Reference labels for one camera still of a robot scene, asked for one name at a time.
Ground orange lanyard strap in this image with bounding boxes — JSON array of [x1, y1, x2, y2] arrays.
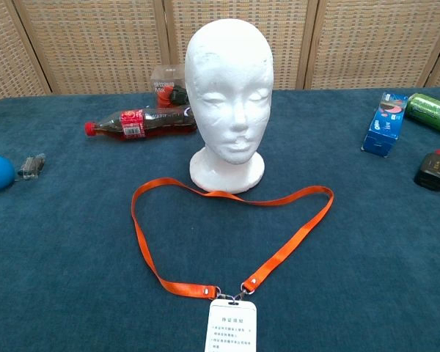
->
[[131, 177, 335, 305]]

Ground white ID badge card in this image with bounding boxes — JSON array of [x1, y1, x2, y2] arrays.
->
[[204, 298, 258, 352]]

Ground white foam mannequin head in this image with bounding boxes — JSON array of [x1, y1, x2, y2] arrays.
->
[[184, 18, 274, 194]]

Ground cola bottle with red cap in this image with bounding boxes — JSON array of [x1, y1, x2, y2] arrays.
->
[[84, 105, 198, 142]]

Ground clear plastic box red contents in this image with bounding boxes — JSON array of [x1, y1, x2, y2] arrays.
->
[[150, 64, 189, 109]]

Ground blue table cloth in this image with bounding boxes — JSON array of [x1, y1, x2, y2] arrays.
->
[[0, 86, 440, 352]]

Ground blue Oreo cookie box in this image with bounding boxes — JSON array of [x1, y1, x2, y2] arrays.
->
[[360, 92, 410, 159]]

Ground woven wooden folding screen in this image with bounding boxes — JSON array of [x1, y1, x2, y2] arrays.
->
[[0, 0, 440, 106]]

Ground small clear wrapped metal item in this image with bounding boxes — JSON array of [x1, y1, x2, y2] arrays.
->
[[16, 153, 47, 182]]

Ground small black bottle red cap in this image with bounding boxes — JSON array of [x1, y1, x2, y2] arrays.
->
[[414, 148, 440, 191]]

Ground green drink can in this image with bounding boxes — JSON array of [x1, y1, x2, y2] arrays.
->
[[404, 92, 440, 139]]

